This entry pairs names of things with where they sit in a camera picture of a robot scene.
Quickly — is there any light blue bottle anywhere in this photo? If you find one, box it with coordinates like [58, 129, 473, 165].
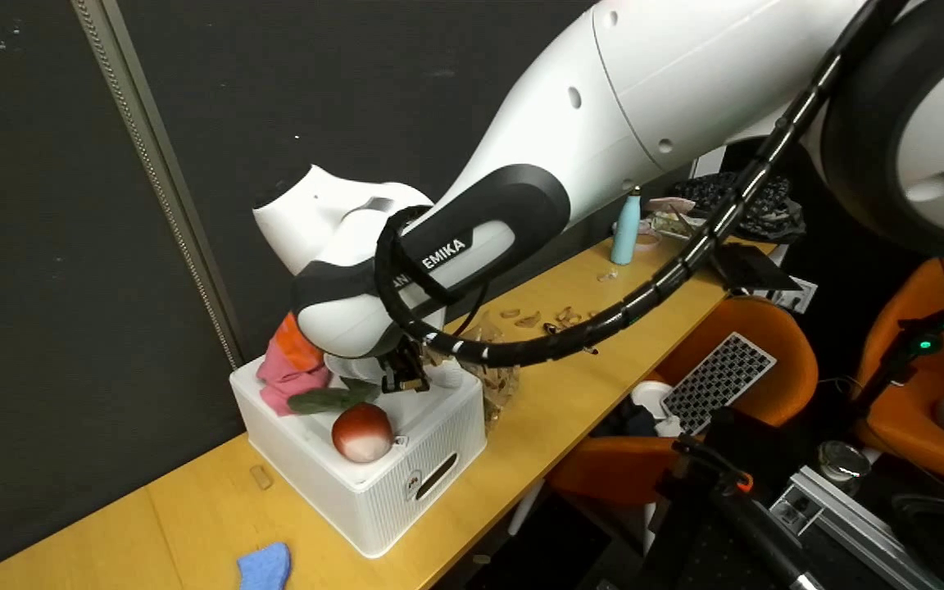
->
[610, 190, 647, 268]

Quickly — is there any pink and orange cloth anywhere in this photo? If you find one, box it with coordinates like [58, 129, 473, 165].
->
[256, 313, 335, 420]

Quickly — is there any black knotted mesh pile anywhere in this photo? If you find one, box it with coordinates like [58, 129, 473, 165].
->
[680, 169, 811, 246]

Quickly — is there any grey metal partition strip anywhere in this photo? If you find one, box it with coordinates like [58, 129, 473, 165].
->
[65, 0, 250, 370]

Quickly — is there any blue cloth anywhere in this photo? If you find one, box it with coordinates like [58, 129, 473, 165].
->
[233, 540, 294, 590]

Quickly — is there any black device with green light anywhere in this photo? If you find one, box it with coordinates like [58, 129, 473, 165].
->
[854, 288, 944, 409]

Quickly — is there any white plastic basket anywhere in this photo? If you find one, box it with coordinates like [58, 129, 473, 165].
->
[225, 348, 489, 561]

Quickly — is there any red and white toy radish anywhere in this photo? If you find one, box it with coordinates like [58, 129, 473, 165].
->
[328, 400, 397, 465]

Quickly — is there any aluminium extrusion rail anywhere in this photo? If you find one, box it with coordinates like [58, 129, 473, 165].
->
[768, 463, 941, 590]

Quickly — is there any black flat tablet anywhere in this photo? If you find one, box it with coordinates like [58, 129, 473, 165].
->
[712, 240, 808, 299]

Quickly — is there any round silver knob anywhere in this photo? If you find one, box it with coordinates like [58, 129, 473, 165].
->
[818, 436, 877, 487]

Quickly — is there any black camera tripod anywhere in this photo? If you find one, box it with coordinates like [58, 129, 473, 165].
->
[647, 432, 825, 590]

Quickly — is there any orange chair with perforated panel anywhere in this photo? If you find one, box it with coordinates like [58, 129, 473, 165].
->
[549, 292, 822, 518]

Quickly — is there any green toy leaf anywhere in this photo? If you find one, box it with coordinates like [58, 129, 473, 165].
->
[285, 375, 383, 420]

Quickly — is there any orange chair with grey cushion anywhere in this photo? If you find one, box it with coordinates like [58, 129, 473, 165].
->
[847, 254, 944, 510]

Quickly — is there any small white object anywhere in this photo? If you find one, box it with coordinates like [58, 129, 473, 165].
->
[627, 376, 680, 444]

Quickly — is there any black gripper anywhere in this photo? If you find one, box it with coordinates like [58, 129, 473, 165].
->
[377, 342, 441, 398]

